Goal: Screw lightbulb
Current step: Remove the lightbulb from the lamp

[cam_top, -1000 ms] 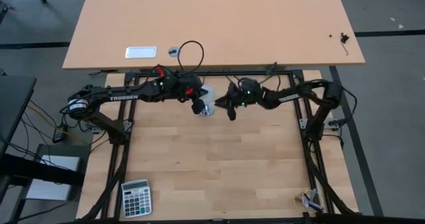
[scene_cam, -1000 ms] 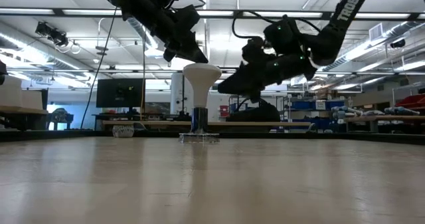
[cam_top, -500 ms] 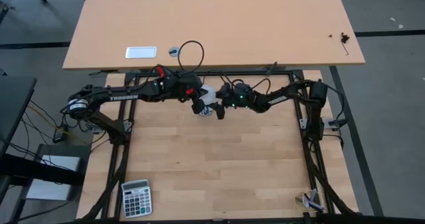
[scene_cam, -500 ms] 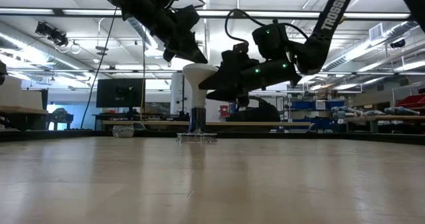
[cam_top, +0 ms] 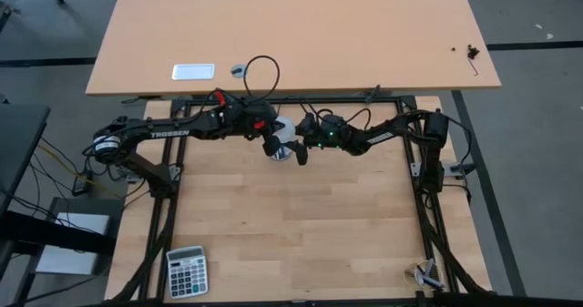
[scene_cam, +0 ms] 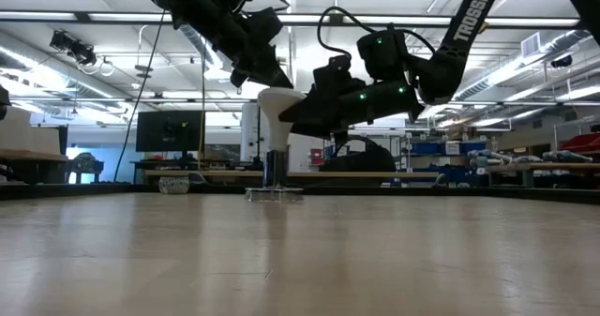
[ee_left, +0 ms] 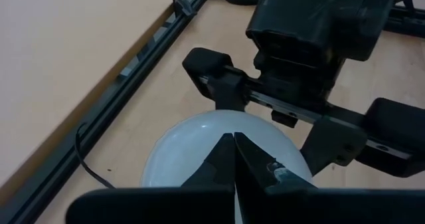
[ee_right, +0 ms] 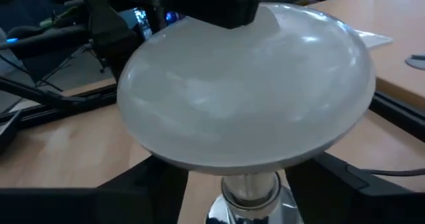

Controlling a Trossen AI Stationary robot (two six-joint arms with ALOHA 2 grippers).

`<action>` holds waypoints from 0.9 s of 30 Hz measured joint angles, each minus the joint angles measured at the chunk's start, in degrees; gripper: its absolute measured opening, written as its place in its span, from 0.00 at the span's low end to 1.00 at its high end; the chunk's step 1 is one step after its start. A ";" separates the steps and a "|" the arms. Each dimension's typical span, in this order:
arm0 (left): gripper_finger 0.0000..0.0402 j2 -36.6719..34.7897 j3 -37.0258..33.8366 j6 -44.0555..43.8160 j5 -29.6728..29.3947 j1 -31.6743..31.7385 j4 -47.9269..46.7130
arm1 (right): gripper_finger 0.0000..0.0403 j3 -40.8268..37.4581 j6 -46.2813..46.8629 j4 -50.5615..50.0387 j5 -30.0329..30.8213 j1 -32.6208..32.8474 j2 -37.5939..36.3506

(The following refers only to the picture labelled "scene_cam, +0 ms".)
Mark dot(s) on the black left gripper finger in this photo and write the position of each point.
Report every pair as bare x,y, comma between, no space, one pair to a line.
263,78
271,63

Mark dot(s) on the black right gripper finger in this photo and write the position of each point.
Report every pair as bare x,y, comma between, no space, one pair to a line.
309,109
311,126

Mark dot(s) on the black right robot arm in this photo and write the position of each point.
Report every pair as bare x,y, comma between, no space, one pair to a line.
469,20

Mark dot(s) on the black stand pole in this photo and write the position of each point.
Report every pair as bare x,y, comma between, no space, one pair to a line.
259,138

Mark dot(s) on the white cylindrical tank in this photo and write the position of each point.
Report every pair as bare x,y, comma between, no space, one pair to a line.
250,133

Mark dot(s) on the black bag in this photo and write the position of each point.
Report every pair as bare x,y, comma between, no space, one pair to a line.
365,159

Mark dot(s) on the blue shelf bin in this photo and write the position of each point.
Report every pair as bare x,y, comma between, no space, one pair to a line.
431,147

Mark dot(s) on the black computer monitor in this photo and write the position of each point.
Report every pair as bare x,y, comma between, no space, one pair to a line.
169,130

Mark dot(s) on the small white patterned bowl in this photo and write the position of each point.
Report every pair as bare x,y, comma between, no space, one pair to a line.
174,185

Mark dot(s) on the long ceiling light strip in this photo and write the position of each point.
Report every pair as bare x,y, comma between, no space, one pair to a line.
515,22

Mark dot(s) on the wooden workbench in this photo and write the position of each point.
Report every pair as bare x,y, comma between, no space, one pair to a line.
544,168

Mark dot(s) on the red storage bin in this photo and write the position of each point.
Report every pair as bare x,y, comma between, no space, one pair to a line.
581,143

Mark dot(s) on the wooden side table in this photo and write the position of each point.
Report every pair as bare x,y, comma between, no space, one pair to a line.
33,156

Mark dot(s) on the black frame clamp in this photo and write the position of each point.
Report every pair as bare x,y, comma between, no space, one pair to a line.
439,180
198,178

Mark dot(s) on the silver ventilation duct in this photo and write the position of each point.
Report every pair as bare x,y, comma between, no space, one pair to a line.
515,72
47,74

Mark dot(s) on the black ceiling-mounted camera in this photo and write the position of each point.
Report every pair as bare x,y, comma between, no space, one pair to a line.
72,48

